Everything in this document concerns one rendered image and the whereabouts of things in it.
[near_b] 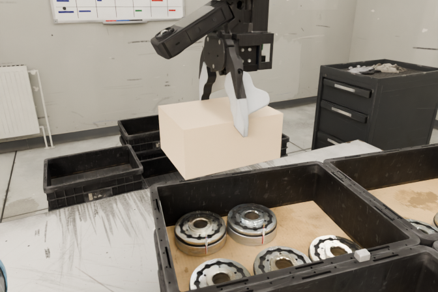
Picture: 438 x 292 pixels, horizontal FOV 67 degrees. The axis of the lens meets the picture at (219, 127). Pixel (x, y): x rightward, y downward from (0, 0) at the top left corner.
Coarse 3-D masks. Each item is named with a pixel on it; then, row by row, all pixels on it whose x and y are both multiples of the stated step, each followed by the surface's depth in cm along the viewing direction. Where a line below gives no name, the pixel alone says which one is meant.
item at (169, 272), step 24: (264, 168) 74; (288, 168) 74; (360, 192) 65; (384, 216) 57; (408, 240) 52; (168, 264) 49; (312, 264) 47; (336, 264) 47; (168, 288) 43; (216, 288) 43
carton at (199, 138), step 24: (168, 120) 49; (192, 120) 47; (216, 120) 47; (264, 120) 49; (168, 144) 51; (192, 144) 45; (216, 144) 46; (240, 144) 48; (264, 144) 50; (192, 168) 46; (216, 168) 48
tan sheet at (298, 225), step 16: (272, 208) 77; (288, 208) 77; (304, 208) 77; (320, 208) 77; (288, 224) 71; (304, 224) 71; (320, 224) 71; (272, 240) 66; (288, 240) 66; (304, 240) 66; (176, 256) 62; (192, 256) 62; (208, 256) 62; (224, 256) 62; (240, 256) 62; (176, 272) 58; (192, 272) 58
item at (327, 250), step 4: (328, 244) 60; (332, 244) 60; (336, 244) 60; (340, 244) 60; (328, 248) 59; (332, 248) 60; (336, 248) 60; (340, 248) 59; (344, 248) 59; (348, 248) 59; (328, 252) 58; (348, 252) 58; (328, 256) 57; (332, 256) 57
